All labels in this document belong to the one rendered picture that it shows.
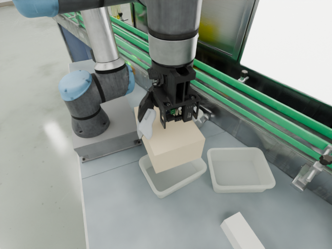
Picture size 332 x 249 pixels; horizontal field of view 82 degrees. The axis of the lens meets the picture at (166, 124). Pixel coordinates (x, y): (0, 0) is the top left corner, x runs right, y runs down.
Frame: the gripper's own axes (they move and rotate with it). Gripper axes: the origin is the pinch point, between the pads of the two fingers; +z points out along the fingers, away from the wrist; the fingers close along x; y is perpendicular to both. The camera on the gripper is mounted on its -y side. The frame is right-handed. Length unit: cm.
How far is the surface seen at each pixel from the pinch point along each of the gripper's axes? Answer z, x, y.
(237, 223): 29.1, 15.4, 21.4
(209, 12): -5, 44, -55
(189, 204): 35.2, 5.6, 8.9
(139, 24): 19, 26, -116
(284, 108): 15, 51, -4
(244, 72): 9, 46, -24
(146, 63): 19, 14, -62
